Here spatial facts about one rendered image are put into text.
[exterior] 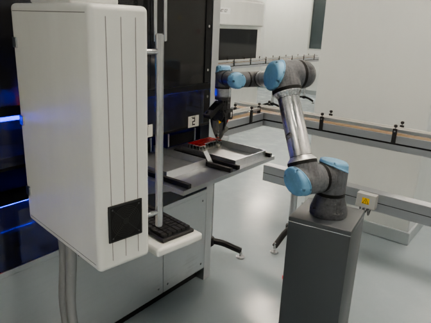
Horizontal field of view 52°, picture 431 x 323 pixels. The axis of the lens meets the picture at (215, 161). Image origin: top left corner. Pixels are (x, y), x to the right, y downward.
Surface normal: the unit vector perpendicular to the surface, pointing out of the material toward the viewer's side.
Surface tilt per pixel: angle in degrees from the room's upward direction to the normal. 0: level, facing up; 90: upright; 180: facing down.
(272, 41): 90
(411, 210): 90
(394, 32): 90
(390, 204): 90
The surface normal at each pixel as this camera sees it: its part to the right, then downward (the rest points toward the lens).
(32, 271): 0.79, 0.22
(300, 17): -0.62, 0.21
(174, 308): 0.04, -0.95
